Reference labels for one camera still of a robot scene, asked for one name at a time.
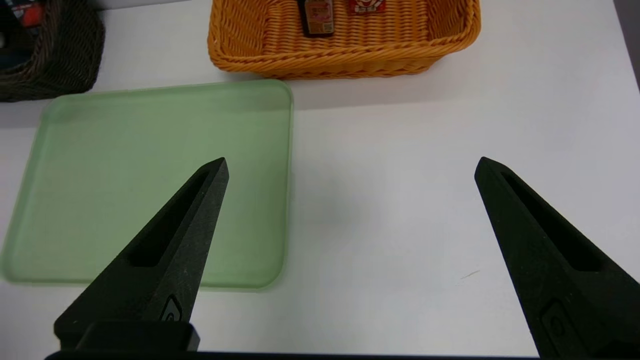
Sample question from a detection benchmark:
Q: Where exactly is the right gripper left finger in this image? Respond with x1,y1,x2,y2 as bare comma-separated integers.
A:
53,157,231,333

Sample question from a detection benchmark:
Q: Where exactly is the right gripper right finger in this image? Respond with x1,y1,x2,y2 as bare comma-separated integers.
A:
474,156,640,359

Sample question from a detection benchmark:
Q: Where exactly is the black red gum container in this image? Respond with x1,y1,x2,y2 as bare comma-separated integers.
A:
297,0,335,39

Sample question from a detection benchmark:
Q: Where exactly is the red milk drink carton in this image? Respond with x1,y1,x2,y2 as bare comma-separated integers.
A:
348,0,387,15

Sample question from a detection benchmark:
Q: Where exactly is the dark brown wicker basket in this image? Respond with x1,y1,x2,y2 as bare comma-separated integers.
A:
0,0,106,104

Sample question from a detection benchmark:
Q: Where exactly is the orange wicker basket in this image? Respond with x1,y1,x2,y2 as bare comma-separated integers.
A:
207,0,482,80

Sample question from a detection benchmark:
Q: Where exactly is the light green plastic tray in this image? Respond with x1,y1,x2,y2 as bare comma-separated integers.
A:
0,79,295,291

